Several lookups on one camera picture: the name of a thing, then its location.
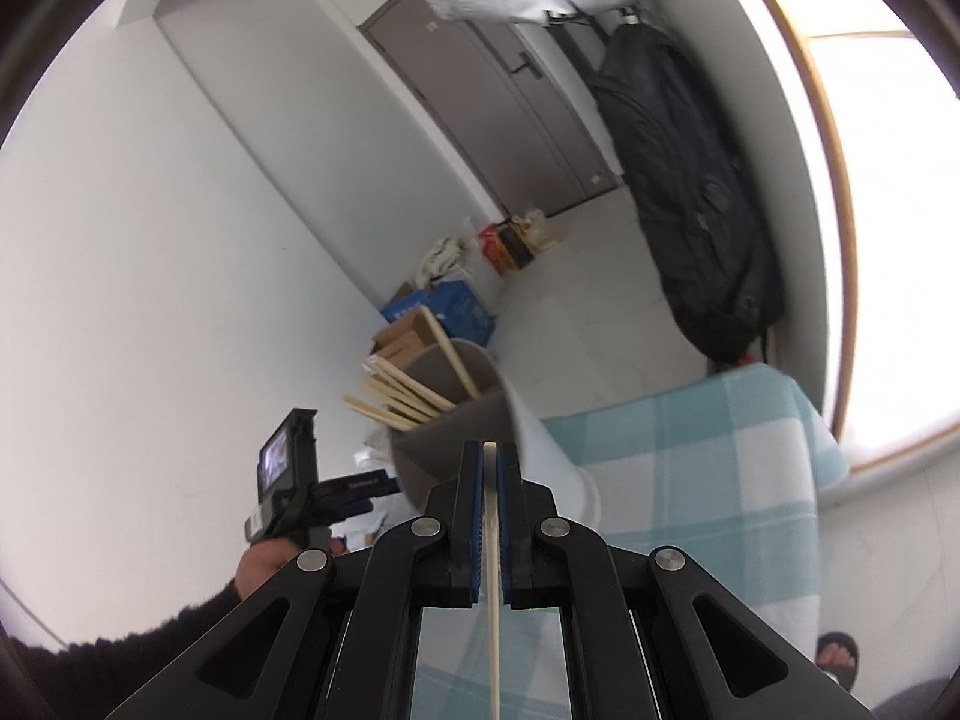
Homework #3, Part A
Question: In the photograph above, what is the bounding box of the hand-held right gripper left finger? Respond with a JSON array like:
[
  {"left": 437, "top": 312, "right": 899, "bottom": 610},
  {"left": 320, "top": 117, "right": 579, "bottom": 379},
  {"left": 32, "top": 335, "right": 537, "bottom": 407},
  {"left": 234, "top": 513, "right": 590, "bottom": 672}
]
[{"left": 105, "top": 441, "right": 485, "bottom": 720}]

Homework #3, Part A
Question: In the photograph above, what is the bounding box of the brown cardboard box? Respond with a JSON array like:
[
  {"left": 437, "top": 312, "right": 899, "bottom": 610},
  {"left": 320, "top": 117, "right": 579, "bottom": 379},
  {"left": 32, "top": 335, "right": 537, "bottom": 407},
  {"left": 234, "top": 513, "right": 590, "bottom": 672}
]
[{"left": 365, "top": 313, "right": 451, "bottom": 372}]

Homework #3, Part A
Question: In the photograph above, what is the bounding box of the red snack bag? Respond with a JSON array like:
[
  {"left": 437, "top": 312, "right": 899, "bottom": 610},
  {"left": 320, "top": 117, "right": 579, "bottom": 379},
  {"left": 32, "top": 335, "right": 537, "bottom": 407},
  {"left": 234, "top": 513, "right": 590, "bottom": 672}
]
[{"left": 478, "top": 223, "right": 511, "bottom": 275}]

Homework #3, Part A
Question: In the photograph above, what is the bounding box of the beige wooden chopstick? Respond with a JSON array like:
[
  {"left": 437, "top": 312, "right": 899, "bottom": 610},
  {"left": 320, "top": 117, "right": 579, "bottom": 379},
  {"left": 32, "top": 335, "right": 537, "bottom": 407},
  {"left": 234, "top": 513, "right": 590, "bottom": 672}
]
[{"left": 484, "top": 441, "right": 502, "bottom": 720}]

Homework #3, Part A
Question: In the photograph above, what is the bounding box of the black paper bag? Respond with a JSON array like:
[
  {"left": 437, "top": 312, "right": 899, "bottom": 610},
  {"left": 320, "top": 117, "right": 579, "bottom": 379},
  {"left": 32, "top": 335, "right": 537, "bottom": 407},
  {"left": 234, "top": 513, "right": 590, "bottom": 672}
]
[{"left": 495, "top": 217, "right": 535, "bottom": 271}]

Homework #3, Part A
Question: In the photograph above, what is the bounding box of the foot in black sandal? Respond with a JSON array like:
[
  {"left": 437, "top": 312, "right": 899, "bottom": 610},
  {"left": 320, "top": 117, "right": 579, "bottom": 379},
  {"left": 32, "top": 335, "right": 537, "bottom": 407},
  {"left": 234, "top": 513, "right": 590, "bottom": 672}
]
[{"left": 814, "top": 634, "right": 860, "bottom": 691}]

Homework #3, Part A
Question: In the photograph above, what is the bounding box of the blue printed box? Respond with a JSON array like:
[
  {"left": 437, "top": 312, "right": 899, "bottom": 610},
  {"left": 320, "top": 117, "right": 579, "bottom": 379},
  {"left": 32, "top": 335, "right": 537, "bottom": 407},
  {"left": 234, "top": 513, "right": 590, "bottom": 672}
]
[{"left": 381, "top": 279, "right": 497, "bottom": 346}]

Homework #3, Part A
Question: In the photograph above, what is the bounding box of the beige plastic bag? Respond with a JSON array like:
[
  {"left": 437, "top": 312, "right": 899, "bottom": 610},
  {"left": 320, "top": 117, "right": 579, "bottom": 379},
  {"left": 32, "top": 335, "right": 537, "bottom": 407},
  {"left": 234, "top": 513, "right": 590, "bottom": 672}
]
[{"left": 521, "top": 204, "right": 571, "bottom": 252}]

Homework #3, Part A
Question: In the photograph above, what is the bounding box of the window with wooden frame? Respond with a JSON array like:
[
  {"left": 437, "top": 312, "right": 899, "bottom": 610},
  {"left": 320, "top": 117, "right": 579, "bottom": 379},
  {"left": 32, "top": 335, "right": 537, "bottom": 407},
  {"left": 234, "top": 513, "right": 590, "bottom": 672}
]
[{"left": 731, "top": 0, "right": 960, "bottom": 473}]

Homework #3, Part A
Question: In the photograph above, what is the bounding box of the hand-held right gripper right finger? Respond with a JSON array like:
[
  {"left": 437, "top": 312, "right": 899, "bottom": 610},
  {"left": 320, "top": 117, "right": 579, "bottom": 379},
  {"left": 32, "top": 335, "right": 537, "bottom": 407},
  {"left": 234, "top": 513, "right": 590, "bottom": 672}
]
[{"left": 499, "top": 441, "right": 878, "bottom": 720}]

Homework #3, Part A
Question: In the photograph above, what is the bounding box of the grey mailer bag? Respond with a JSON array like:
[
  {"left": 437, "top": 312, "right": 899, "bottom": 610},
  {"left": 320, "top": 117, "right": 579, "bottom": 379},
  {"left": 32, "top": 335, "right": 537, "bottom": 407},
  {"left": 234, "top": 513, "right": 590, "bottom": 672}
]
[{"left": 352, "top": 431, "right": 395, "bottom": 481}]

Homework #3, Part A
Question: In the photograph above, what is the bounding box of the white utensil holder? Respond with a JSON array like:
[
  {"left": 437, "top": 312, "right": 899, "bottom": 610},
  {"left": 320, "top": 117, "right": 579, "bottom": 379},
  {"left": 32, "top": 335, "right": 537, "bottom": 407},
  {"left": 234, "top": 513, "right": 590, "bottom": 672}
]
[{"left": 388, "top": 339, "right": 601, "bottom": 541}]

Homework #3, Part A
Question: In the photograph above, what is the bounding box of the teal checked cloth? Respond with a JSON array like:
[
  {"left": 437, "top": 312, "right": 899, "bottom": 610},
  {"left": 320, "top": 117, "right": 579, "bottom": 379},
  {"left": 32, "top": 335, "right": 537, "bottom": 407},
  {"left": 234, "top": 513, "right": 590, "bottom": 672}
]
[{"left": 409, "top": 361, "right": 852, "bottom": 720}]

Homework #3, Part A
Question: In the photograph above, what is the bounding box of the person's left forearm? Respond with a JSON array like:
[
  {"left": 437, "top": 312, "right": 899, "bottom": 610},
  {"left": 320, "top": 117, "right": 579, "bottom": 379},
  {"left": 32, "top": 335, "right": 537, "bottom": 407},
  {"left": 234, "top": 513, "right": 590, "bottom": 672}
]
[{"left": 45, "top": 583, "right": 248, "bottom": 720}]

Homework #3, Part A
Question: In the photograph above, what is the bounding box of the cream canvas bag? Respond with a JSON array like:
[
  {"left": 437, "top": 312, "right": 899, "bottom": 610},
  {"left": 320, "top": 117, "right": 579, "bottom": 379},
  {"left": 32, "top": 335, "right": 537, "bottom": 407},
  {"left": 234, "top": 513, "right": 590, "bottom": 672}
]
[{"left": 412, "top": 236, "right": 481, "bottom": 290}]

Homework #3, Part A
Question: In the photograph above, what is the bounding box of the person's foot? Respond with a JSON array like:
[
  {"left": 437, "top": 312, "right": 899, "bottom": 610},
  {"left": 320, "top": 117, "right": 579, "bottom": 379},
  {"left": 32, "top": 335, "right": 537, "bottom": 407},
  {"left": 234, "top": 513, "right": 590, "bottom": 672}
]
[{"left": 816, "top": 645, "right": 856, "bottom": 691}]

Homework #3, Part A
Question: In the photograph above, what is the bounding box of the bundle of beige chopsticks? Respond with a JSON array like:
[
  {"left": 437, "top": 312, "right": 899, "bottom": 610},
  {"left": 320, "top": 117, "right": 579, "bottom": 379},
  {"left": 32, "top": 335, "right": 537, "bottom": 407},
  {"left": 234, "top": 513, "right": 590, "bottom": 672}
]
[{"left": 343, "top": 306, "right": 482, "bottom": 432}]

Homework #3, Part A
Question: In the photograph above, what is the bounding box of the person's left hand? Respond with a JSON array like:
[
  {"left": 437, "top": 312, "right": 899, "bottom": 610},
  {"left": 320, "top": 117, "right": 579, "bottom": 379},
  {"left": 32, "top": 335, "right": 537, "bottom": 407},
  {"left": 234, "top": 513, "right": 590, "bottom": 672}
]
[{"left": 235, "top": 538, "right": 335, "bottom": 605}]

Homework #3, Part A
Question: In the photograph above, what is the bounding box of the grey entrance door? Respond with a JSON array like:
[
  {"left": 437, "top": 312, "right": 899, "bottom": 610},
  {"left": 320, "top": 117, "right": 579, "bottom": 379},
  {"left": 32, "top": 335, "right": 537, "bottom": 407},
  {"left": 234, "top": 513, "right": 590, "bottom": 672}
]
[{"left": 358, "top": 0, "right": 623, "bottom": 220}]

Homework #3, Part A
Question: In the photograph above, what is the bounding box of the black backpack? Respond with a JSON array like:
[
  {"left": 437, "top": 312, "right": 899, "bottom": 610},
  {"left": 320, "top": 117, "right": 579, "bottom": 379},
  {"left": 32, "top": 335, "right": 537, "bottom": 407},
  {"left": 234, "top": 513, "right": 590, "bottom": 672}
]
[{"left": 585, "top": 19, "right": 785, "bottom": 365}]

